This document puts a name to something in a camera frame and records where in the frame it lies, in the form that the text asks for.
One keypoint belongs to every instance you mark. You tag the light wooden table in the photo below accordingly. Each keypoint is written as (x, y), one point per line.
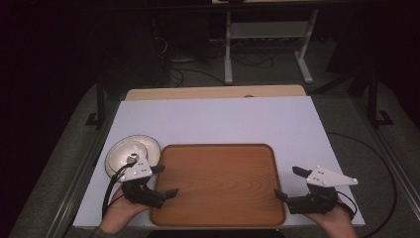
(214, 92)

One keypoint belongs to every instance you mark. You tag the person's right hand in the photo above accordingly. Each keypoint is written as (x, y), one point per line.
(336, 223)

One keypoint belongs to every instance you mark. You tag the black metal stand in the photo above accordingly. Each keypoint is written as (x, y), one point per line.
(373, 99)
(100, 99)

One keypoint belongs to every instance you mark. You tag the aluminium rail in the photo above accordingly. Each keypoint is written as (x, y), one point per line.
(82, 185)
(396, 158)

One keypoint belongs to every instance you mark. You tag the white metal desk frame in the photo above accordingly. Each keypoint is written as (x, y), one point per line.
(267, 29)

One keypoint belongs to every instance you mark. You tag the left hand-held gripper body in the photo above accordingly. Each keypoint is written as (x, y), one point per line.
(137, 172)

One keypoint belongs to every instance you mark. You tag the white table board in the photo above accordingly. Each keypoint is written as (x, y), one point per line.
(214, 122)

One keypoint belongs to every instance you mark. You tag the brown wooden tray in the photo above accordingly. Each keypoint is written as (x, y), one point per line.
(218, 185)

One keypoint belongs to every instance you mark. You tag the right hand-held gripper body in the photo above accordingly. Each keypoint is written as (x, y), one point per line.
(327, 178)

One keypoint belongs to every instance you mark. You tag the person's left hand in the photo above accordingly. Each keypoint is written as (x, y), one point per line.
(120, 211)

